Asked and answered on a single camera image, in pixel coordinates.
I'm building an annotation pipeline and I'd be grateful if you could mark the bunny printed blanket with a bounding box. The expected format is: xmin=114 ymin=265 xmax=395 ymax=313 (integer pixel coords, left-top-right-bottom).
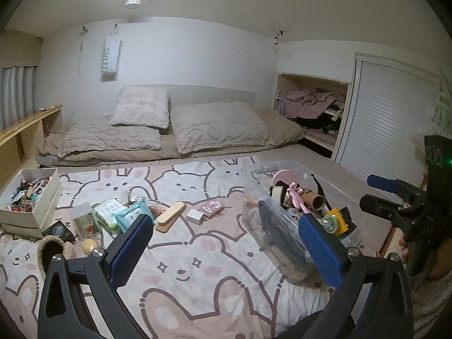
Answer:
xmin=0 ymin=155 xmax=357 ymax=339

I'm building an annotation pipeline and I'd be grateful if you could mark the beige duvet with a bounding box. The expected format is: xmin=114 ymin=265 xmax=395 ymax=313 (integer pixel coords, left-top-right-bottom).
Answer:
xmin=37 ymin=108 xmax=306 ymax=167

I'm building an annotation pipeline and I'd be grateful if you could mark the pink bunny phone stand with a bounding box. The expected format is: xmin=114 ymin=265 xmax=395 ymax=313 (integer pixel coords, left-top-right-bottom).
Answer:
xmin=271 ymin=169 xmax=313 ymax=216

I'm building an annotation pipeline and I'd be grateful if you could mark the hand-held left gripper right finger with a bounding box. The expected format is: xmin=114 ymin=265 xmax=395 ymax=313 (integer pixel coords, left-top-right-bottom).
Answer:
xmin=297 ymin=213 xmax=414 ymax=339

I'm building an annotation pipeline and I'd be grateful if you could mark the person's right hand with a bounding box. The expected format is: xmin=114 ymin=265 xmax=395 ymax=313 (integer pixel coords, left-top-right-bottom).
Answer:
xmin=429 ymin=237 xmax=452 ymax=279

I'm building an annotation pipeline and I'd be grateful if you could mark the beige fuzzy slipper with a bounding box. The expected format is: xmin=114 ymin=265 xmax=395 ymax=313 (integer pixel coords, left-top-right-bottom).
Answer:
xmin=35 ymin=236 xmax=76 ymax=285

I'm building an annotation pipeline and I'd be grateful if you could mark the large beige quilted pillow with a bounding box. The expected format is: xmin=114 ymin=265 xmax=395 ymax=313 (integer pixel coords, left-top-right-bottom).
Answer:
xmin=169 ymin=102 xmax=271 ymax=155

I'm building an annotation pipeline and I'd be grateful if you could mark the green printed plastic bag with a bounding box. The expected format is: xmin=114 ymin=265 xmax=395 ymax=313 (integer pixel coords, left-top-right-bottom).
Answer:
xmin=433 ymin=74 xmax=452 ymax=131

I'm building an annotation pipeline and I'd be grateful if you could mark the small beige quilted pillow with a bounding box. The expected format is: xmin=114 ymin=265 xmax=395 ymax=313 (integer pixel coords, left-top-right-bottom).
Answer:
xmin=110 ymin=85 xmax=171 ymax=129

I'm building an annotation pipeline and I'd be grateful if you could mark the beige curtain pelmet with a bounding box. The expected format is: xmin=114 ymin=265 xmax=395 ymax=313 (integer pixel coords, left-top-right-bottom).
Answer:
xmin=0 ymin=30 xmax=44 ymax=68

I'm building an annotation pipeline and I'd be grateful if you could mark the clear bag with cords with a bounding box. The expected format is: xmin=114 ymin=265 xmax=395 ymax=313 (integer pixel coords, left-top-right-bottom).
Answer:
xmin=125 ymin=185 xmax=163 ymax=212

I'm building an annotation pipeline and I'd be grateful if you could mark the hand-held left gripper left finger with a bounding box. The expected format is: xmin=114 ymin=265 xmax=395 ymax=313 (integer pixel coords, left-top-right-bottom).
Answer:
xmin=37 ymin=214 xmax=155 ymax=339

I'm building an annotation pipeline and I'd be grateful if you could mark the person's right forearm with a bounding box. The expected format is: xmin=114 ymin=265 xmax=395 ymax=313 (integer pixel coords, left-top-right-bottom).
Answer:
xmin=411 ymin=275 xmax=452 ymax=339

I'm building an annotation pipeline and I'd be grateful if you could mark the clear packet with green card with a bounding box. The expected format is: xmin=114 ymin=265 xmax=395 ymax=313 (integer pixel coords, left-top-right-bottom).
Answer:
xmin=72 ymin=203 xmax=103 ymax=241

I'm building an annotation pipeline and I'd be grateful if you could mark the purple clothes pile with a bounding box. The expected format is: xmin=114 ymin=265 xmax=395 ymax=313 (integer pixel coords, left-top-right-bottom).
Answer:
xmin=275 ymin=88 xmax=345 ymax=119

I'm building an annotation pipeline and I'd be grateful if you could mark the white hanging bag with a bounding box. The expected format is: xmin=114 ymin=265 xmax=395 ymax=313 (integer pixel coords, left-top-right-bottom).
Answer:
xmin=102 ymin=25 xmax=121 ymax=82

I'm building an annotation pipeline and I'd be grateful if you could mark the grey curtain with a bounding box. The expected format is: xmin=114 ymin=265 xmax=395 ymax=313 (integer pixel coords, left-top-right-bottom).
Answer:
xmin=0 ymin=65 xmax=38 ymax=131

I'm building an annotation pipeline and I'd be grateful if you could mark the pink card box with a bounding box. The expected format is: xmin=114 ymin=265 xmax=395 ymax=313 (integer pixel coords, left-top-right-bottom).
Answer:
xmin=198 ymin=199 xmax=226 ymax=218

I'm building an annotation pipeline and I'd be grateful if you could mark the green white tissue packet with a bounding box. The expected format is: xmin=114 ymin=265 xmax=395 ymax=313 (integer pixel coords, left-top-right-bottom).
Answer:
xmin=92 ymin=198 xmax=131 ymax=235

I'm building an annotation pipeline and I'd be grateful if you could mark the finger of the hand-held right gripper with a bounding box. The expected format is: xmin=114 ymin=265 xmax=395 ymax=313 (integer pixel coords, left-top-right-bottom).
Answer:
xmin=367 ymin=174 xmax=426 ymax=203
xmin=359 ymin=194 xmax=421 ymax=235

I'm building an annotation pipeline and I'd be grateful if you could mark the teal wet wipes pack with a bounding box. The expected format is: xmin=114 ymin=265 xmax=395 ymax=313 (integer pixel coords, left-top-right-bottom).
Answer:
xmin=115 ymin=199 xmax=156 ymax=234

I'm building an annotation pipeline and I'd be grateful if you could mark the white shutter door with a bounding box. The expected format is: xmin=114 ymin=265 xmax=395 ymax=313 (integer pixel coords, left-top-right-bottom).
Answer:
xmin=334 ymin=52 xmax=442 ymax=184

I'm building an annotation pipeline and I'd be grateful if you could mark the dark clothes pile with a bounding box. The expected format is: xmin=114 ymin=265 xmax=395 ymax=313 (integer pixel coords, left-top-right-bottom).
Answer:
xmin=295 ymin=113 xmax=343 ymax=136

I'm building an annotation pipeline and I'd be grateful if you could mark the small black box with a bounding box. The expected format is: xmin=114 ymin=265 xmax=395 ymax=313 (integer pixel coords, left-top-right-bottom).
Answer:
xmin=42 ymin=221 xmax=76 ymax=244

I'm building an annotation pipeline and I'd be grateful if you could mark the wooden bedside shelf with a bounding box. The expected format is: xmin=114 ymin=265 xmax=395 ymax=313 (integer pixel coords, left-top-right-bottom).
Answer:
xmin=0 ymin=104 xmax=63 ymax=177

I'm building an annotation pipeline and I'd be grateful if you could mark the clear plastic container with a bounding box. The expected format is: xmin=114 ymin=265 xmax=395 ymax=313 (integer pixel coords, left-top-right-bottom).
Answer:
xmin=242 ymin=160 xmax=362 ymax=285

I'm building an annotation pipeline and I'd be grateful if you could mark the wooden bed frame edge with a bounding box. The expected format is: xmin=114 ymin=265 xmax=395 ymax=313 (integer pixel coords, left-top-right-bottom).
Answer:
xmin=376 ymin=226 xmax=405 ymax=258

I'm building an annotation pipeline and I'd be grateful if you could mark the white charger adapter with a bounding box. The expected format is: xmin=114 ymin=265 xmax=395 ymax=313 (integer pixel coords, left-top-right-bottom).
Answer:
xmin=186 ymin=209 xmax=207 ymax=225

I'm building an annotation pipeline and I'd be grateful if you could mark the yellow headlamp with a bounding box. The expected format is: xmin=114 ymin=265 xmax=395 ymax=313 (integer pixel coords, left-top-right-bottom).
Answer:
xmin=311 ymin=173 xmax=359 ymax=239

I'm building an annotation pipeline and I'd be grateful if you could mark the white cardboard box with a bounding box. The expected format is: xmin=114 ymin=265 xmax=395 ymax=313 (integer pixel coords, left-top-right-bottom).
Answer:
xmin=0 ymin=168 xmax=64 ymax=239

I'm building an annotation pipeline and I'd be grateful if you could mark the wall closet niche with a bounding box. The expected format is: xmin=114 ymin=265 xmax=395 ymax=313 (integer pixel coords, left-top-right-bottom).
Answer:
xmin=272 ymin=72 xmax=354 ymax=159

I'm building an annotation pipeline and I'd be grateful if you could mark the cardboard tube with rope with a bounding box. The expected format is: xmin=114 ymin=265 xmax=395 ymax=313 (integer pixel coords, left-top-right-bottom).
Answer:
xmin=300 ymin=189 xmax=327 ymax=212

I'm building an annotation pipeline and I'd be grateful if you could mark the flat beige quilted pillow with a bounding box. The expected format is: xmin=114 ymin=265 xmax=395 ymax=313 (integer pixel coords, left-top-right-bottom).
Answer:
xmin=56 ymin=122 xmax=162 ymax=159

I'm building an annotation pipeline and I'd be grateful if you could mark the white round case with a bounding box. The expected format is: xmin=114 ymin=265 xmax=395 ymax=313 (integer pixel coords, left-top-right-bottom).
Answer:
xmin=270 ymin=180 xmax=288 ymax=203

